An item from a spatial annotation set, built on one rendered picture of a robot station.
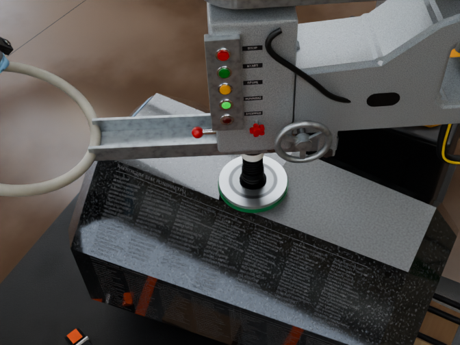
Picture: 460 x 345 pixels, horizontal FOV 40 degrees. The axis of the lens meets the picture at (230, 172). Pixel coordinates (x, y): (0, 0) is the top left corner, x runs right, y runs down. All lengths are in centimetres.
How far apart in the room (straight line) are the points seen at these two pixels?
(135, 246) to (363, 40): 101
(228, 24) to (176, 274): 94
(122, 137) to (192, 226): 39
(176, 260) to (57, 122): 172
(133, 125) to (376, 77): 70
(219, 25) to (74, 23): 292
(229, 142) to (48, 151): 192
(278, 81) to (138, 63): 240
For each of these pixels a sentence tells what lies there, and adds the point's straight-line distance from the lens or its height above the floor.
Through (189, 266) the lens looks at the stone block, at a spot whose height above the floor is 68.
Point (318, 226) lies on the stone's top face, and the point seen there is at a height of 85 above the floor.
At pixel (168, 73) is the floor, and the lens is 375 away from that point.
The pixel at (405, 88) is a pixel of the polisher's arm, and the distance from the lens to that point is 162.
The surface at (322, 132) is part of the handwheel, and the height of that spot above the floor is 126.
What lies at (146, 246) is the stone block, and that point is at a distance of 209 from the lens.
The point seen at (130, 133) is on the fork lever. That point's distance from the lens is 183.
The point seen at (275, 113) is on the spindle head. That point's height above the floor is 129.
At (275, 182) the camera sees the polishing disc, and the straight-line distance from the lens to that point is 193.
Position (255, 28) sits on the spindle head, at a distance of 142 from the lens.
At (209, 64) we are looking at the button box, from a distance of 145.
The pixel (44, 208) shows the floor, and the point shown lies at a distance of 319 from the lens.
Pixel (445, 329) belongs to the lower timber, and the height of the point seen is 9.
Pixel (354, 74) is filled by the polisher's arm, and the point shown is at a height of 139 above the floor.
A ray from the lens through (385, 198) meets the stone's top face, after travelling 200.
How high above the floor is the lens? 239
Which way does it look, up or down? 49 degrees down
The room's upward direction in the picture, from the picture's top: 3 degrees counter-clockwise
